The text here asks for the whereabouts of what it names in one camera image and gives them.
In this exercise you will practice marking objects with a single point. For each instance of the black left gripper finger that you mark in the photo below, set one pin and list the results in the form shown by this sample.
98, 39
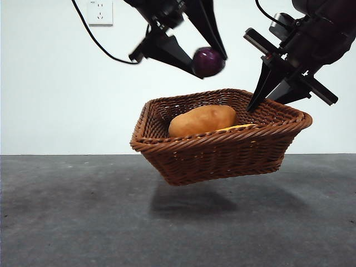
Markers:
169, 51
205, 22

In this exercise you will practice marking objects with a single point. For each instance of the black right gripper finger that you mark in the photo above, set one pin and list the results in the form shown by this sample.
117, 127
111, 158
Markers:
267, 80
294, 90

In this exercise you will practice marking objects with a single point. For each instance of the purple eggplant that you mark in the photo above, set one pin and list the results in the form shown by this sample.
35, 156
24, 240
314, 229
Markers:
207, 62

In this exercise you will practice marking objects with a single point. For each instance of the yellow corn cob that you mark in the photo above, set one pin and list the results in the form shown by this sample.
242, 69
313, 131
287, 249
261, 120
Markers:
236, 127

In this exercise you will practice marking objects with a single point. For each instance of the brown potato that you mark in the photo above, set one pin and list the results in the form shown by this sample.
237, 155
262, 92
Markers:
200, 121

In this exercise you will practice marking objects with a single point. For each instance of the brown wicker basket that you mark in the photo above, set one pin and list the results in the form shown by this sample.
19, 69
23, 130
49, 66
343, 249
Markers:
222, 158

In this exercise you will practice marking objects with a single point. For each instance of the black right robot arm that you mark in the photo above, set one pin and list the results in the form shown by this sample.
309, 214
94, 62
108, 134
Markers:
333, 33

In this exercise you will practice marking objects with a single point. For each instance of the pale grey camera box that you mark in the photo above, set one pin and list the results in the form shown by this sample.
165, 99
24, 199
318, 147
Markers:
279, 23

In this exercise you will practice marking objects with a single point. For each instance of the white wall socket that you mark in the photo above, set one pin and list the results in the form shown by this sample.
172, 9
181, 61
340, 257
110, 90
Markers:
101, 14

